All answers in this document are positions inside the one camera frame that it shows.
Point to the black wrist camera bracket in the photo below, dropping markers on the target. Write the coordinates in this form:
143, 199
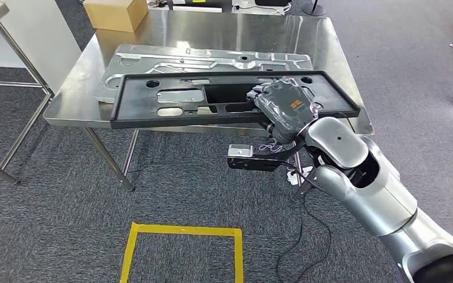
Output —
257, 163

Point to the white pillar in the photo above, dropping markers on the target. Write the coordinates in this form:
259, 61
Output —
54, 39

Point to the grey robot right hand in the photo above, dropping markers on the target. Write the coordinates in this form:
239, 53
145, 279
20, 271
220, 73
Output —
285, 109

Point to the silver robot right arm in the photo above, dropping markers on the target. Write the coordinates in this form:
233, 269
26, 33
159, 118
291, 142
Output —
367, 187

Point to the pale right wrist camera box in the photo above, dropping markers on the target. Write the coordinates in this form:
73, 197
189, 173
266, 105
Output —
240, 150

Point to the silver stamped metal panel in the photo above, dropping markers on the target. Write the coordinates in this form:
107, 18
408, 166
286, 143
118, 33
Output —
140, 62

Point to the stainless steel workbench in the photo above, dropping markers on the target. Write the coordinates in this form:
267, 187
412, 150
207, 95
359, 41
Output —
211, 35

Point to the black plastic plate frame part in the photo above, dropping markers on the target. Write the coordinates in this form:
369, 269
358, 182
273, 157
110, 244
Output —
132, 101

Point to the yellow floor tape square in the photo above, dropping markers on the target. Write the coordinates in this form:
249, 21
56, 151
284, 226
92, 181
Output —
183, 229

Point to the white power strip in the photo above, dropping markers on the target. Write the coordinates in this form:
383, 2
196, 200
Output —
293, 177

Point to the cardboard box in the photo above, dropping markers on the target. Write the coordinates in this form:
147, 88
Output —
113, 15

